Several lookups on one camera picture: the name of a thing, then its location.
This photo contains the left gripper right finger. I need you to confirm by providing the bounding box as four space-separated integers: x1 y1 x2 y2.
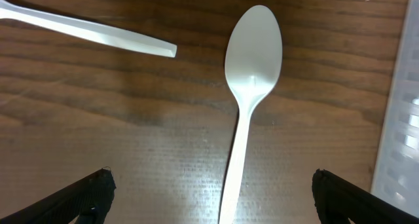
312 169 418 224

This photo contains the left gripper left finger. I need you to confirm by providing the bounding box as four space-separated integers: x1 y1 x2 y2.
1 169 116 224

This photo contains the white spoon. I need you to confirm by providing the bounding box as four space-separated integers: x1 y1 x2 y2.
219 5 283 224
1 0 177 58

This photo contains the clear plastic basket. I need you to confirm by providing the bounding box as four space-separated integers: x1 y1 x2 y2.
371 0 418 217

